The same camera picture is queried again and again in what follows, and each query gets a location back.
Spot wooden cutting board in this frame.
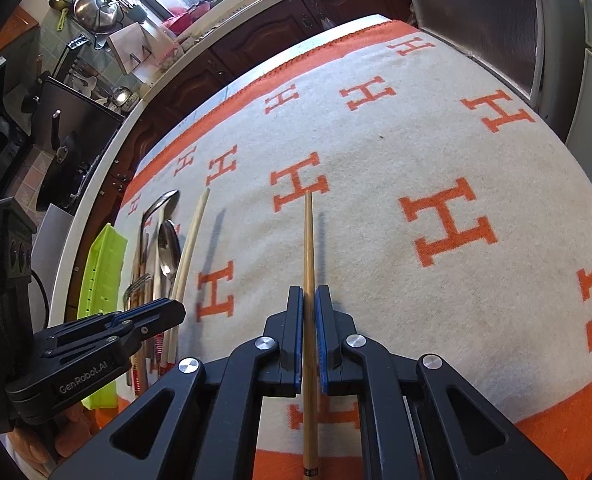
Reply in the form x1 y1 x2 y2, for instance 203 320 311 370
108 22 174 75

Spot brown wooden chopstick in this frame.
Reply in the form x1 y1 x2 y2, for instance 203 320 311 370
301 191 319 480

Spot grey mesh screen door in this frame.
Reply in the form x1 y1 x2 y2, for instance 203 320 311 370
393 0 549 111

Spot steel pot with lid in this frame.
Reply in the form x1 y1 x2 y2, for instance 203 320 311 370
73 0 124 31

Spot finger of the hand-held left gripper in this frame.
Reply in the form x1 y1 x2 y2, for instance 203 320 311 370
46 301 187 362
33 298 177 345

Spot person's left hand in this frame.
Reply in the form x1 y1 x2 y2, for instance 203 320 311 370
8 400 96 478

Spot white kitchen countertop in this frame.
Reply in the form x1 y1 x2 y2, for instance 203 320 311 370
48 0 399 321

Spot green plastic utensil tray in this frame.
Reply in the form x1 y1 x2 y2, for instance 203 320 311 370
77 223 128 408

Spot black cable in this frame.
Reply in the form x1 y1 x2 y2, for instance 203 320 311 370
30 269 51 322

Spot pale chopstick red striped end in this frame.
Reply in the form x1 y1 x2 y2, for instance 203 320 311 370
132 240 193 393
162 188 211 376

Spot metal fork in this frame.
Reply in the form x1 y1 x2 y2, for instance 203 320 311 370
124 272 153 311

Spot black wok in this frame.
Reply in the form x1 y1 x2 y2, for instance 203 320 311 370
36 130 92 213

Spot large metal spoon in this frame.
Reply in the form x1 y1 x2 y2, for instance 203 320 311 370
136 189 182 286

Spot stainless steel panel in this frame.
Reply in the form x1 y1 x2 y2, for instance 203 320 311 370
30 204 74 311

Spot floral bowl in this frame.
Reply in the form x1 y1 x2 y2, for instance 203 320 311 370
156 42 184 72

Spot orange and white printed blanket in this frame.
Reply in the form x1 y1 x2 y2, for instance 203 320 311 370
113 20 592 480

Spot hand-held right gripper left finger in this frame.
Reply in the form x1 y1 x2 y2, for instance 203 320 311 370
48 285 307 480

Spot small metal spoon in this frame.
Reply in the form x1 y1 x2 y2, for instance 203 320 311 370
148 219 183 361

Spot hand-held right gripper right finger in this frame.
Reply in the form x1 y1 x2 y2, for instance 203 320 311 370
315 285 567 480

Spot pink basin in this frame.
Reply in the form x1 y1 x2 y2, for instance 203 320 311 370
165 0 211 33

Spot steel stove splash guard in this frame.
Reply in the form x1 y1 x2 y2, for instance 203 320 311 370
30 77 126 161

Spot dark wooden kitchen cabinets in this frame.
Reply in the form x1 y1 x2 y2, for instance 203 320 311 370
68 0 417 306

